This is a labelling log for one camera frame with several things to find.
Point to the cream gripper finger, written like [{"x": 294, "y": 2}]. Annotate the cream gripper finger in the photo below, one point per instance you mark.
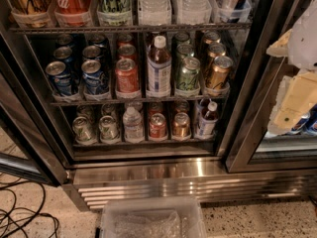
[
  {"x": 296, "y": 96},
  {"x": 279, "y": 48}
]

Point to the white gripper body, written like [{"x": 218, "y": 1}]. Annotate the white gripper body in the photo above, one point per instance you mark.
[{"x": 304, "y": 40}]

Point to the orange soda can front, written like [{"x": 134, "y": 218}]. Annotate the orange soda can front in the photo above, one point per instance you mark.
[{"x": 181, "y": 127}]

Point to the orange soda can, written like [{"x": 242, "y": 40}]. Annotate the orange soda can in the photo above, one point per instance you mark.
[
  {"x": 181, "y": 106},
  {"x": 181, "y": 127}
]

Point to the blue pepsi can right fridge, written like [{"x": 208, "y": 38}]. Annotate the blue pepsi can right fridge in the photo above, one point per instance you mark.
[{"x": 297, "y": 128}]

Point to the gold can middle shelf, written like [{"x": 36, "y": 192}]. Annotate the gold can middle shelf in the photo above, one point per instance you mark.
[{"x": 218, "y": 73}]

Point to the fridge glass door right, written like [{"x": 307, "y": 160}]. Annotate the fridge glass door right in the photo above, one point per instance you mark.
[{"x": 248, "y": 146}]

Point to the tea bottle bottom shelf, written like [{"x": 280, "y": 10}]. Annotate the tea bottle bottom shelf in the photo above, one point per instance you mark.
[{"x": 208, "y": 119}]

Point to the tea bottle shelf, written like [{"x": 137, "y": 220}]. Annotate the tea bottle shelf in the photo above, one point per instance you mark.
[
  {"x": 208, "y": 119},
  {"x": 159, "y": 68}
]

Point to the green can middle shelf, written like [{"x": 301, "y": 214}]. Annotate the green can middle shelf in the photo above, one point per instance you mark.
[{"x": 187, "y": 77}]

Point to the orange soda can behind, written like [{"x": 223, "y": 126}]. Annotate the orange soda can behind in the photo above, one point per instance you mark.
[{"x": 181, "y": 106}]

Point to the tea bottle middle shelf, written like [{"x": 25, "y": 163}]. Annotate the tea bottle middle shelf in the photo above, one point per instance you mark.
[{"x": 159, "y": 68}]

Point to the red can bottom rear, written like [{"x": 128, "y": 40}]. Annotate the red can bottom rear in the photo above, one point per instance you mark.
[{"x": 156, "y": 107}]

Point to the red can bottom shelf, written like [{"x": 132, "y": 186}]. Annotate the red can bottom shelf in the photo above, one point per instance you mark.
[{"x": 157, "y": 126}]

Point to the red can shelf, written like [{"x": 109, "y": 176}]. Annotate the red can shelf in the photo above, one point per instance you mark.
[
  {"x": 157, "y": 126},
  {"x": 127, "y": 78}
]

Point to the red can middle shelf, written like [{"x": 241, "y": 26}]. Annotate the red can middle shelf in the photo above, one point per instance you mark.
[{"x": 127, "y": 78}]

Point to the water bottle bottom shelf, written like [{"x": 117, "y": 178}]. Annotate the water bottle bottom shelf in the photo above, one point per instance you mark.
[{"x": 133, "y": 125}]

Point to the blue pepsi can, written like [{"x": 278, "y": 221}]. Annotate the blue pepsi can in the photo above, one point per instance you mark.
[
  {"x": 96, "y": 80},
  {"x": 61, "y": 78}
]

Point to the green can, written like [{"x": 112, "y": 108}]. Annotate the green can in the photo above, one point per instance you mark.
[
  {"x": 84, "y": 131},
  {"x": 108, "y": 128}
]

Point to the green can bottom left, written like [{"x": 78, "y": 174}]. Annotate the green can bottom left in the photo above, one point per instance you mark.
[{"x": 84, "y": 131}]

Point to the blue pepsi can left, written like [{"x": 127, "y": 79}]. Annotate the blue pepsi can left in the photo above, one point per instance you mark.
[{"x": 61, "y": 78}]

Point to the clear plastic bin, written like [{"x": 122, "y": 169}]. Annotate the clear plastic bin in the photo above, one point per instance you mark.
[{"x": 171, "y": 217}]

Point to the coca cola bottle top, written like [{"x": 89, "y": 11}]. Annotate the coca cola bottle top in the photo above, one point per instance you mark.
[{"x": 71, "y": 13}]

